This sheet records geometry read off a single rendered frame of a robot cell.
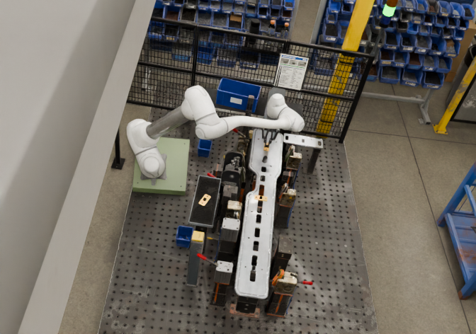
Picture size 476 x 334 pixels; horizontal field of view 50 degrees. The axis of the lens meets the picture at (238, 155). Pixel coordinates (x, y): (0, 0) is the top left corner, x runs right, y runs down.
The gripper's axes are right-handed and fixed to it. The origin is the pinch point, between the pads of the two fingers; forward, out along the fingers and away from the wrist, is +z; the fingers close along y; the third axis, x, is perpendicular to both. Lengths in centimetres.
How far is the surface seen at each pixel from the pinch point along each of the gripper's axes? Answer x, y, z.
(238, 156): -32.0, -18.6, -13.5
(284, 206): -43.3, 16.6, 13.9
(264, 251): -87, 5, 5
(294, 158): -8.6, 19.8, 2.8
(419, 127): 184, 175, 109
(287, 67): 54, 7, -27
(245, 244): -85, -6, 5
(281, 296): -109, 18, 13
